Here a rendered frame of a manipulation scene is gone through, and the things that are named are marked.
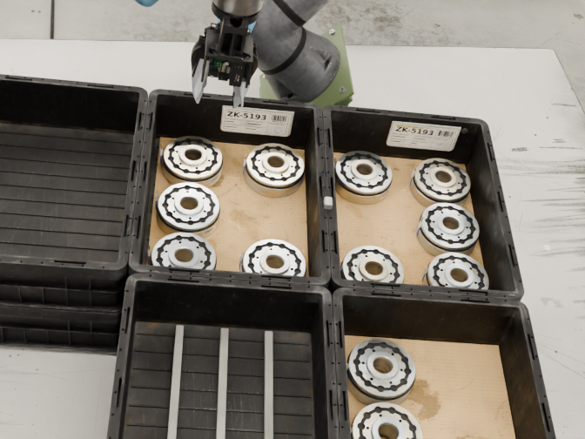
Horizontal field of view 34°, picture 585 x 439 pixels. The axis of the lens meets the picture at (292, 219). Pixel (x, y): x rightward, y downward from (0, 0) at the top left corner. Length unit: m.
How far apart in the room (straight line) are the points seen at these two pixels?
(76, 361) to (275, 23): 0.69
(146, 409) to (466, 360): 0.50
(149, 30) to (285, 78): 1.51
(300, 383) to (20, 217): 0.53
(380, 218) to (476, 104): 0.56
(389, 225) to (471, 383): 0.32
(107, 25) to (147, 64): 1.24
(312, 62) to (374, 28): 1.64
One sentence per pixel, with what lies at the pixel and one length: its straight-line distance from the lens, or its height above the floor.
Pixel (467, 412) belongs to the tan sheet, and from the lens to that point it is 1.49.
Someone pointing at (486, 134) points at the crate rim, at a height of 0.93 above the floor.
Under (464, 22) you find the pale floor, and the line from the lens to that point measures 3.61.
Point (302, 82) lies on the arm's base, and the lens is 1.84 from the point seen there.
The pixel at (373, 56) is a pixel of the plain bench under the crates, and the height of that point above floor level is 0.70.
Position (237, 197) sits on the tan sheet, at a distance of 1.66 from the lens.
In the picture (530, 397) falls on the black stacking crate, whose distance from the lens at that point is 1.44.
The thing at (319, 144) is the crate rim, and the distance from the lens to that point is 1.63.
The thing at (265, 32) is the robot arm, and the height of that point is 0.96.
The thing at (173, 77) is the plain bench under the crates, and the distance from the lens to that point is 2.06.
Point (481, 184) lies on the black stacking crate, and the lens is 1.71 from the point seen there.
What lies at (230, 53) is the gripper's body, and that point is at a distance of 1.43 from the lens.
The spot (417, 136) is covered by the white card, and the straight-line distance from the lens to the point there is 1.75.
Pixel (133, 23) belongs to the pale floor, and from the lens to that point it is 3.34.
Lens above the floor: 2.05
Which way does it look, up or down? 48 degrees down
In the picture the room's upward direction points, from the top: 12 degrees clockwise
